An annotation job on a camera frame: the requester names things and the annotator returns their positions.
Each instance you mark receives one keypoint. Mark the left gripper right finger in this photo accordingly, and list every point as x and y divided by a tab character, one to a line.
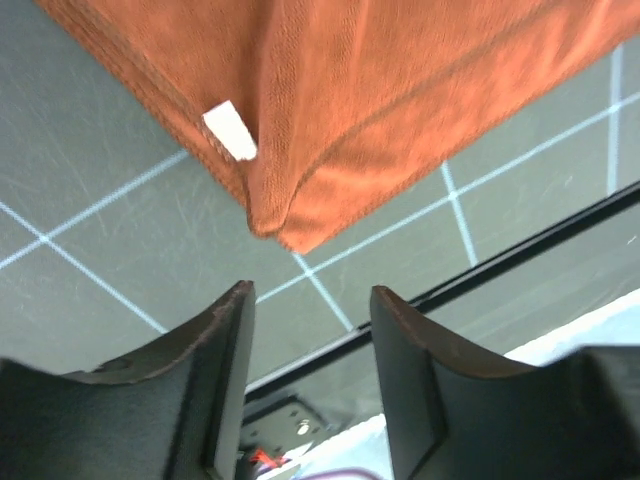
456	410

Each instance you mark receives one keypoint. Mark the brown towel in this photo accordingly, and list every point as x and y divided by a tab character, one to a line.
312	114

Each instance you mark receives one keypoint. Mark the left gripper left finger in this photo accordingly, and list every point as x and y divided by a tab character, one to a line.
171	409

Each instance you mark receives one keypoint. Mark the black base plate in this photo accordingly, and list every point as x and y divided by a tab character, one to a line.
572	286

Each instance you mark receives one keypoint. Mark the black grid mat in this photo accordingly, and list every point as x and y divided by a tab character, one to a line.
110	232

